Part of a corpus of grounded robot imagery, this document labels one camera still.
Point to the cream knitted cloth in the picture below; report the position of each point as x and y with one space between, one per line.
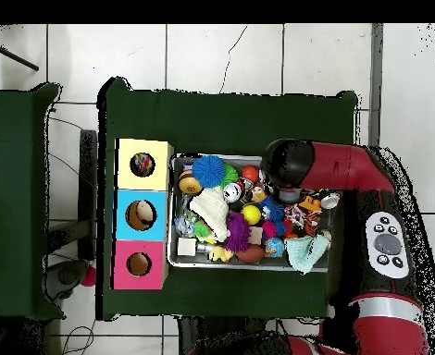
210 210

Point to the silver mesh bin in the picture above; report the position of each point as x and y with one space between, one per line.
221 264

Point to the wooden box with three holes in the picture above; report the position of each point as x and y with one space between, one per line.
158 177

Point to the large green spiky ball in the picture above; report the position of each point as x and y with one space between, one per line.
230 173

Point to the grey emergency stop red button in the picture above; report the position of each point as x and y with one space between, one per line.
67 275

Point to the purple spiky ball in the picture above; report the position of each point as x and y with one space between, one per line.
238 233

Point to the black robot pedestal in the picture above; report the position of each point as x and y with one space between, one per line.
221 336

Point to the white polka dot cloth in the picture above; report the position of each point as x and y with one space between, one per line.
141 163

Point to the mint green knitted cloth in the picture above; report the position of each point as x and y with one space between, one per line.
306 251

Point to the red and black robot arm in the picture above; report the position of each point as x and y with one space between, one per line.
332 166

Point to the plain yellow ball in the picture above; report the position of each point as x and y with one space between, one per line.
252 214

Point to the white cloth with colourful shapes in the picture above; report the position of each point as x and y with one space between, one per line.
295 215

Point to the black tripod leg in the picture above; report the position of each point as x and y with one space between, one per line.
14 57

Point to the wooden burger toy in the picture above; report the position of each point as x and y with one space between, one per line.
189 183

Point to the large blue spiky ball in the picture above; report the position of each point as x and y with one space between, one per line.
208 171

